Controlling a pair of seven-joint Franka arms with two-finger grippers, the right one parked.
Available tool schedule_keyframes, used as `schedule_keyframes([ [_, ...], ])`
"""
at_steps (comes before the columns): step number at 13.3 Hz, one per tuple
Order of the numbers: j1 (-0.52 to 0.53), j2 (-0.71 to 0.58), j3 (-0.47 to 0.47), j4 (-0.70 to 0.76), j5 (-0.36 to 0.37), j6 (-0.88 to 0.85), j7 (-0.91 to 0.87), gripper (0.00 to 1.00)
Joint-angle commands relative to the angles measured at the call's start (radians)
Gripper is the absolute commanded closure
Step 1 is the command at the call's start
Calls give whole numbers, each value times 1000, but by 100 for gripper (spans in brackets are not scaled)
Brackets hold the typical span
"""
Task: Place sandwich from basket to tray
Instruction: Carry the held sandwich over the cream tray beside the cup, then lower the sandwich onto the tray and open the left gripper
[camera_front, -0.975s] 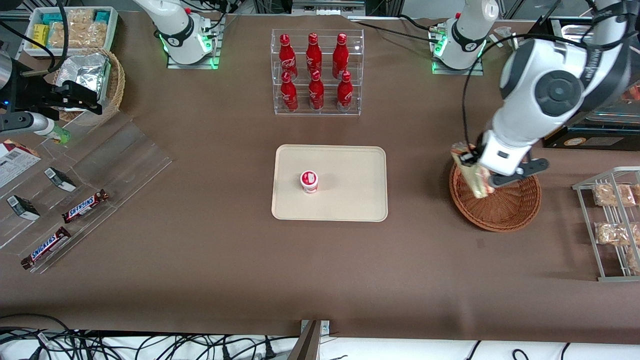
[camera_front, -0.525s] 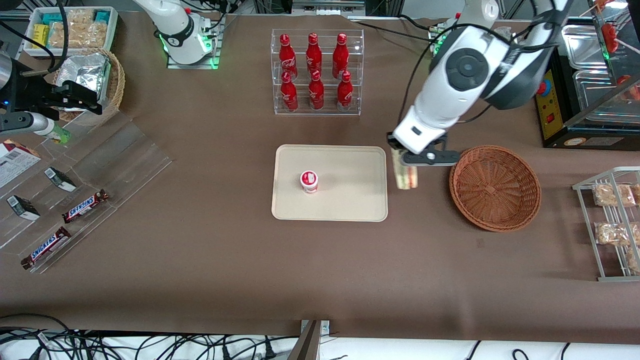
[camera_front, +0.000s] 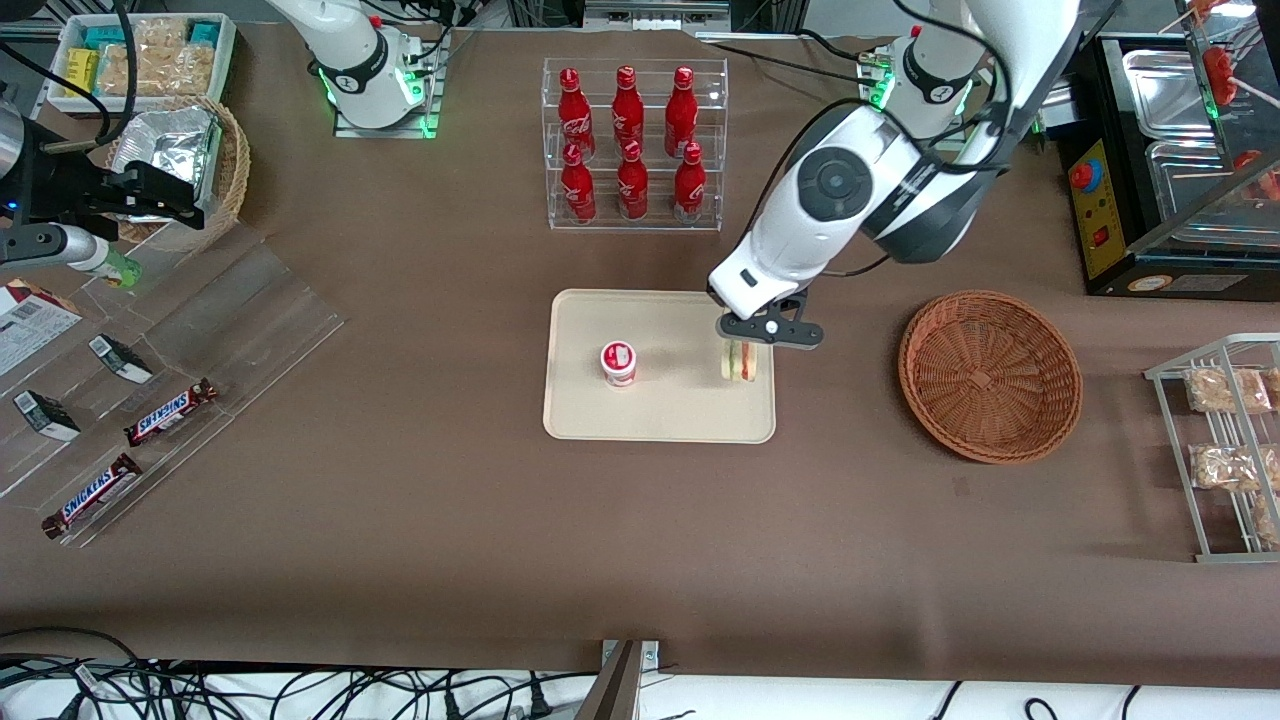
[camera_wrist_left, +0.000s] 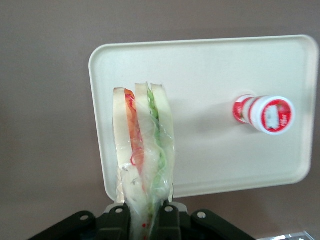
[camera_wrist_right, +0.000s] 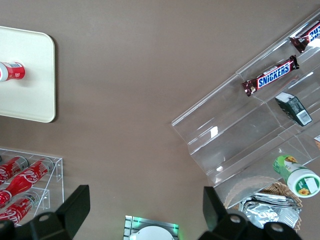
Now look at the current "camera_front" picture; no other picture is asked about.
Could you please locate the snickers chocolate bar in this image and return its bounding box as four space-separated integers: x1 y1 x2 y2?
124 379 218 447
41 454 143 541

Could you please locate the white plastic bin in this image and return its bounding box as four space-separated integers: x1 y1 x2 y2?
45 12 238 113

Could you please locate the black hot food display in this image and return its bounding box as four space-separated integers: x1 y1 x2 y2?
1055 30 1280 299

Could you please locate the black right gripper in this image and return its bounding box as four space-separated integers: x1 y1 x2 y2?
20 150 206 231

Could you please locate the metal table bracket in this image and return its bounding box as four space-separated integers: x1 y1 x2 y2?
585 640 661 720

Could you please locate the red white paper box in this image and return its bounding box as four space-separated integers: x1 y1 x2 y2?
0 280 83 376

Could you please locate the tan wicker basket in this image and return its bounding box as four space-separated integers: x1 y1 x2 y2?
105 95 251 246

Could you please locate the red cola bottle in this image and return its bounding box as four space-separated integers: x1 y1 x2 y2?
557 67 597 161
560 142 599 224
611 65 647 151
664 66 699 156
616 140 650 222
672 142 708 224

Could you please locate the silver wire rack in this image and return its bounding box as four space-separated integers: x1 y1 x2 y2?
1145 333 1280 564

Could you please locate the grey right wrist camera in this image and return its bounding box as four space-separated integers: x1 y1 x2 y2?
0 225 111 276

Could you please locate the clear acrylic bottle rack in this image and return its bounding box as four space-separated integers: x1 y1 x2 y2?
542 57 729 233

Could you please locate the black cable on table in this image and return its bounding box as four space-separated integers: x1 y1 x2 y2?
700 28 881 81

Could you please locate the clear bag of rice crackers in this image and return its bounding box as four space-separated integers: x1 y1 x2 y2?
100 18 216 97

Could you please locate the silver foil bag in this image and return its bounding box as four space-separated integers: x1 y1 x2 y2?
110 105 221 223

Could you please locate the small black white box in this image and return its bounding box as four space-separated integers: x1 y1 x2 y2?
13 390 81 442
88 335 154 384

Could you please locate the black floor cable bundle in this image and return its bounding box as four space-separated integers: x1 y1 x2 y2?
0 628 601 720

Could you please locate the beige plastic tray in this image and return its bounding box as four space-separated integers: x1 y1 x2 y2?
542 289 777 444

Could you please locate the brown wicker basket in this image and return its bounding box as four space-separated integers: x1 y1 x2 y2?
897 290 1084 465

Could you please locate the red sausage on skewer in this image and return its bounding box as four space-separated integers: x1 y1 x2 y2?
1203 45 1241 108

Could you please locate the clear acrylic display stand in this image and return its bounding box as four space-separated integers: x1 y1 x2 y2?
0 225 346 549

